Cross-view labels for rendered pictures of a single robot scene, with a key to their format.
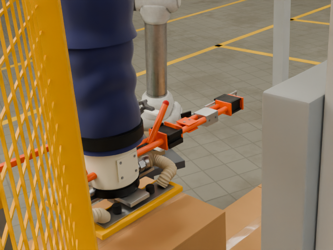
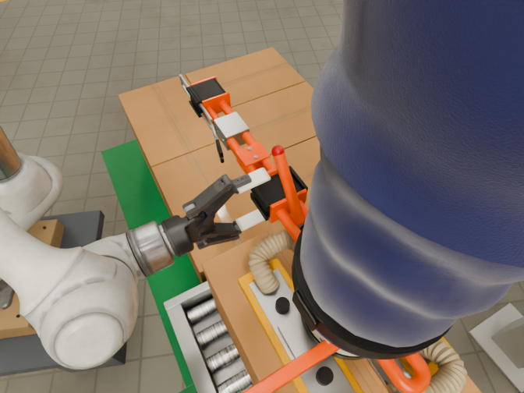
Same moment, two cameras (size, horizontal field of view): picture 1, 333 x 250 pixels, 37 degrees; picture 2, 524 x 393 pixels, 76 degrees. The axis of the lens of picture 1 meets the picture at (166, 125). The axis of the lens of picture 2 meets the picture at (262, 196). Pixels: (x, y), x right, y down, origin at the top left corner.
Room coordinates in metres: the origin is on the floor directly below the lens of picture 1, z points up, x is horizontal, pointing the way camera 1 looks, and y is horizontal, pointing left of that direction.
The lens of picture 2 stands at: (1.50, 0.41, 1.77)
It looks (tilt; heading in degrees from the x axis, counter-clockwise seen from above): 55 degrees down; 285
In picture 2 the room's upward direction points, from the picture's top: straight up
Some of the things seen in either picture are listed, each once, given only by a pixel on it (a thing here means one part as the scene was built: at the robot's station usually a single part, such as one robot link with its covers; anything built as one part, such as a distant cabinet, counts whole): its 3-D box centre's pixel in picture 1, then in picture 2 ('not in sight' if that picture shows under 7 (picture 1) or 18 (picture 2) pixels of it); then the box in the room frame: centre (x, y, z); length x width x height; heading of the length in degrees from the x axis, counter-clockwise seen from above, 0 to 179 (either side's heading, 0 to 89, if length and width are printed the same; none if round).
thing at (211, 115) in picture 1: (205, 116); (231, 131); (1.72, -0.15, 1.19); 0.07 x 0.07 x 0.04; 44
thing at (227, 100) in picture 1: (229, 104); (210, 96); (1.81, -0.25, 1.20); 0.08 x 0.07 x 0.05; 134
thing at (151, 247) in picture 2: not in sight; (153, 246); (1.76, 0.19, 1.20); 0.09 x 0.06 x 0.09; 134
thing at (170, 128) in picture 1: (166, 135); (277, 192); (1.57, 0.00, 1.20); 0.10 x 0.08 x 0.06; 44
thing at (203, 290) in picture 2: not in sight; (255, 263); (1.65, -0.09, 0.58); 0.70 x 0.03 x 0.06; 43
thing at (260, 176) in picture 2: (153, 111); (250, 180); (1.62, 0.04, 1.27); 0.07 x 0.03 x 0.01; 44
